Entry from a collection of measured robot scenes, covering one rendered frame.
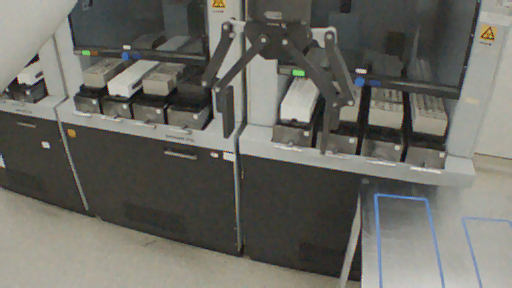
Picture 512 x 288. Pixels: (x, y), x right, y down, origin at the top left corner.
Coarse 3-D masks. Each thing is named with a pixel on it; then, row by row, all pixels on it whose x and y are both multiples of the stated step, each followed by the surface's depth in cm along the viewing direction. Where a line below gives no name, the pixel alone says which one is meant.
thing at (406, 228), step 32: (384, 192) 100; (416, 192) 100; (448, 192) 99; (480, 192) 99; (352, 224) 113; (384, 224) 90; (416, 224) 90; (448, 224) 89; (480, 224) 89; (352, 256) 120; (384, 256) 82; (416, 256) 81; (448, 256) 81; (480, 256) 80
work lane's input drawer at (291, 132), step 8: (320, 96) 150; (320, 104) 145; (280, 112) 139; (320, 112) 146; (280, 120) 132; (288, 120) 132; (296, 120) 131; (312, 120) 134; (280, 128) 132; (288, 128) 131; (296, 128) 130; (304, 128) 130; (312, 128) 130; (280, 136) 133; (288, 136) 133; (296, 136) 132; (304, 136) 131; (312, 136) 131; (288, 144) 132; (296, 144) 133; (304, 144) 132
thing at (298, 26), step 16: (256, 0) 41; (272, 0) 40; (288, 0) 40; (304, 0) 41; (256, 16) 42; (272, 16) 41; (288, 16) 41; (304, 16) 42; (256, 32) 45; (272, 32) 45; (288, 32) 44; (304, 32) 44; (272, 48) 46
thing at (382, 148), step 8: (368, 88) 157; (368, 96) 151; (368, 104) 145; (368, 112) 140; (368, 136) 124; (376, 136) 124; (384, 136) 124; (392, 136) 124; (400, 136) 127; (368, 144) 125; (376, 144) 124; (384, 144) 123; (392, 144) 123; (400, 144) 122; (368, 152) 127; (376, 152) 126; (384, 152) 125; (392, 152) 124; (400, 152) 123; (368, 160) 124; (392, 160) 126
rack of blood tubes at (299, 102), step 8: (304, 80) 149; (296, 88) 143; (304, 88) 143; (312, 88) 143; (288, 96) 138; (296, 96) 137; (304, 96) 138; (312, 96) 137; (288, 104) 133; (296, 104) 133; (304, 104) 132; (312, 104) 144; (288, 112) 132; (296, 112) 131; (304, 112) 130; (312, 112) 137; (304, 120) 132
